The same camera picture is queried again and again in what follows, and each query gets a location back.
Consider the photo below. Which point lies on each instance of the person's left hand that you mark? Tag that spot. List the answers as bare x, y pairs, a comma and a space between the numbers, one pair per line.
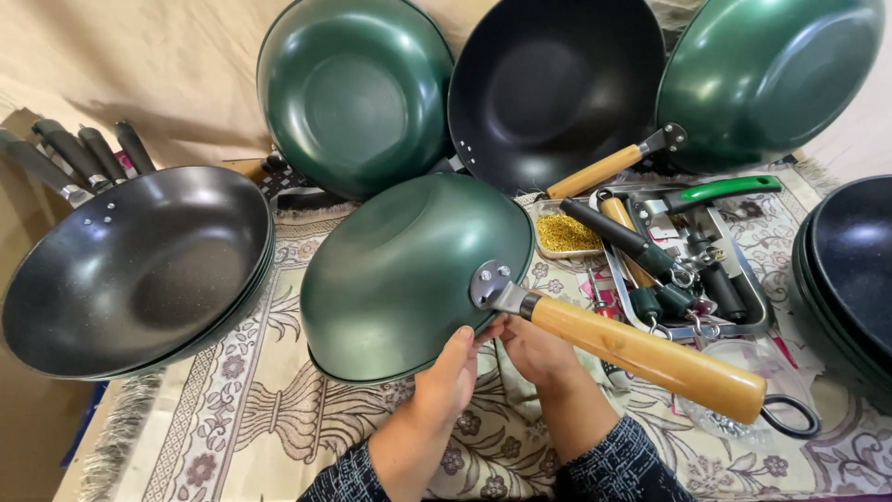
449, 380

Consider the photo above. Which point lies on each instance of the person's right hand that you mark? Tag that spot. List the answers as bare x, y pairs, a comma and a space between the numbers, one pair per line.
543, 359

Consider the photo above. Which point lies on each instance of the person's right fingers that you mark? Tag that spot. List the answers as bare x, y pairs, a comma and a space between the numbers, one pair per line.
514, 330

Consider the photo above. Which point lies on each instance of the red screwdriver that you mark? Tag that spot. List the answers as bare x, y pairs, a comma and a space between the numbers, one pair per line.
599, 296

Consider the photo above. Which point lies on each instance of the heap of golden screws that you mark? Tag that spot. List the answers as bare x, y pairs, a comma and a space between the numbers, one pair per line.
566, 233

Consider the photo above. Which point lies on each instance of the clear plastic container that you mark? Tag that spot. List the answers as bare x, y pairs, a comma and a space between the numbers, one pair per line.
554, 208

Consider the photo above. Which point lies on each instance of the black wok showing inside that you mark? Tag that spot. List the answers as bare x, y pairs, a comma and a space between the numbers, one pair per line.
550, 90

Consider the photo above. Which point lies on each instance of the metal tray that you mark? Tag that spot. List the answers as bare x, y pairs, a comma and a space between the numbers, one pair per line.
756, 307

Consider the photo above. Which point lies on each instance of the patterned floral rug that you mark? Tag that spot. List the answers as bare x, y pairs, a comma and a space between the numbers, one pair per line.
279, 418

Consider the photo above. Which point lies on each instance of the clear plastic bag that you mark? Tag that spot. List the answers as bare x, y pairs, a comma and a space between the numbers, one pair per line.
780, 366

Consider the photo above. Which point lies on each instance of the black white patterned pouch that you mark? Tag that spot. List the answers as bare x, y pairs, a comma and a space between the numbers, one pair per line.
282, 178

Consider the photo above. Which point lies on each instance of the stack of dark speckled woks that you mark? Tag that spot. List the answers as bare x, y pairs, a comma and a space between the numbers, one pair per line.
854, 265

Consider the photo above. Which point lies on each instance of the beige backdrop cloth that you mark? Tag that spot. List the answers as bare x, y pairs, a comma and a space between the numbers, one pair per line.
174, 63

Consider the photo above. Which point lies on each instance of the cardboard box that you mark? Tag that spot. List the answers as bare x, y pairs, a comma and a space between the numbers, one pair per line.
28, 432

